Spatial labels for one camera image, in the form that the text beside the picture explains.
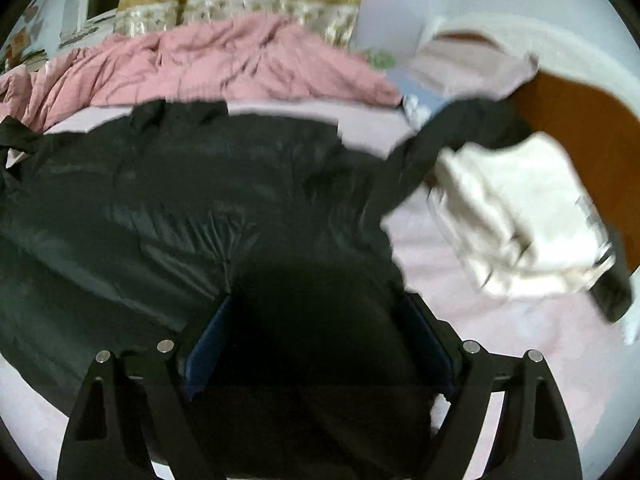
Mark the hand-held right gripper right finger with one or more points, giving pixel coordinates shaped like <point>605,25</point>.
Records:
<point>430,340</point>

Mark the light blue pillow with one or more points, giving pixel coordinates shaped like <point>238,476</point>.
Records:
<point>415,87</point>

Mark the white and wooden headboard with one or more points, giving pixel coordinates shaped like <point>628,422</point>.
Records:
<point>575,105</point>

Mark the pale pink pillow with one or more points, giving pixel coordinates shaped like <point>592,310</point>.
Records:
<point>470,65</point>

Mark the dark cloth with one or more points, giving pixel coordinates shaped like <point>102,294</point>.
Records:
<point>610,292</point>

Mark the bed with pink floral sheet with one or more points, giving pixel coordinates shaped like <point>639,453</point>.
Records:
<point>525,340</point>

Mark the pink checked quilt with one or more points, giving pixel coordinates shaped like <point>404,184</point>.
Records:
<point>225,65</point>

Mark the white folded clothing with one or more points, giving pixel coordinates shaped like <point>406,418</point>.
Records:
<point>520,200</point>

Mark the black padded jacket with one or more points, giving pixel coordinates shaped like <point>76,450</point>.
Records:
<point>150,210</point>

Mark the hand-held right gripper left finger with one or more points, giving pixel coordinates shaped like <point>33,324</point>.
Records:
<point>207,345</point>

